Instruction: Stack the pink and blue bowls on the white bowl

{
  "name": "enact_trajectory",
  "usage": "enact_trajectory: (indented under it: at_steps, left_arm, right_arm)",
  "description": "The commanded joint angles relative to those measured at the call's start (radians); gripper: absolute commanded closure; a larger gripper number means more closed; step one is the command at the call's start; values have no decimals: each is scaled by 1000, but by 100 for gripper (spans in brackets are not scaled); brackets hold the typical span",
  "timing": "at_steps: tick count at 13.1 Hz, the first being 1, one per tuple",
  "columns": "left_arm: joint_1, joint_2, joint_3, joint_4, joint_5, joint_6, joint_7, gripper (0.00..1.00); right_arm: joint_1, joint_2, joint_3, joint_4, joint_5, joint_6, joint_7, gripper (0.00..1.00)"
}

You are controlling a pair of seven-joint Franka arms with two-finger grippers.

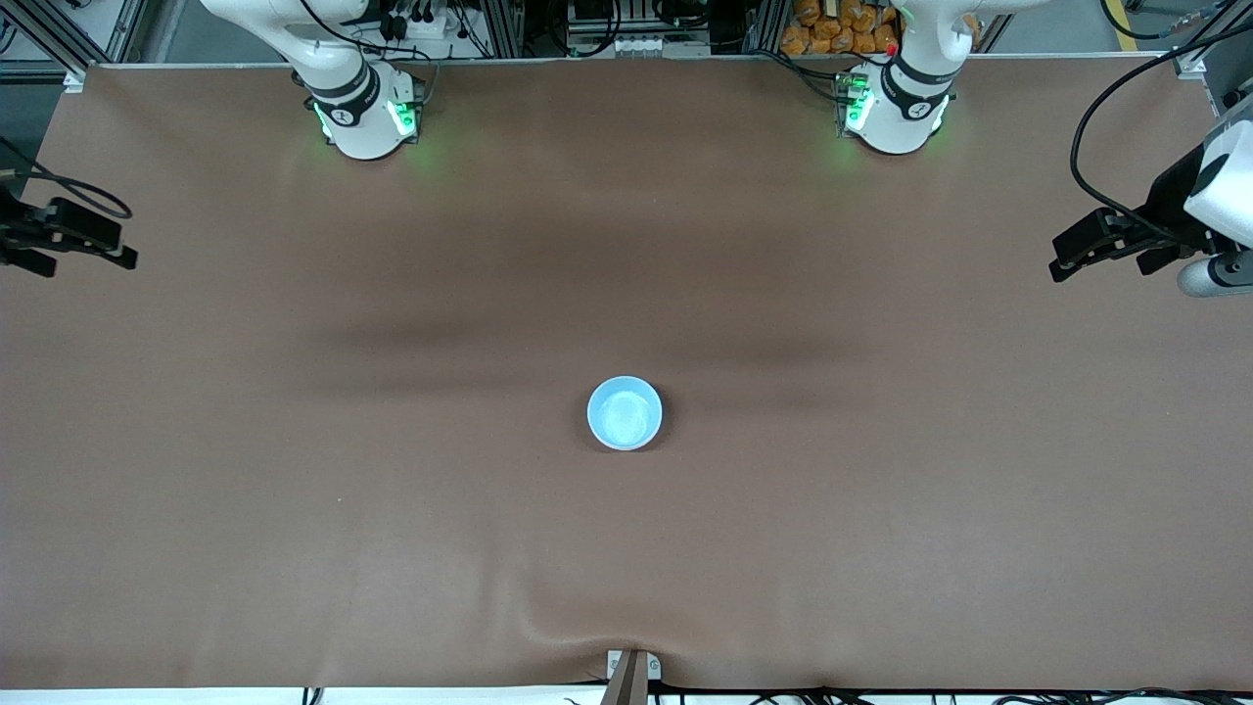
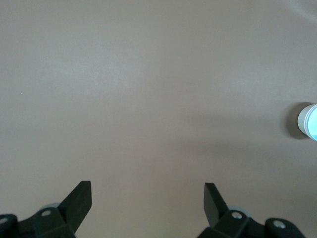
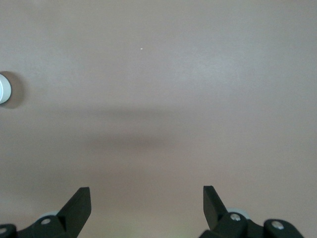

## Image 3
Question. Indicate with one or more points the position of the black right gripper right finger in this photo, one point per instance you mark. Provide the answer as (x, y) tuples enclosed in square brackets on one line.
[(214, 210)]

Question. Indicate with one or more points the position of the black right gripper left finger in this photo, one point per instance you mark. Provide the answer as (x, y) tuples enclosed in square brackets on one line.
[(74, 213)]

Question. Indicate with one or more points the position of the white plastic bowl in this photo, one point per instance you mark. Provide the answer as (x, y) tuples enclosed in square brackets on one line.
[(7, 90)]

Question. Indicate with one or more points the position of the brown table mat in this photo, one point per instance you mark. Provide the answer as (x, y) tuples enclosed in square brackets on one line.
[(173, 74)]

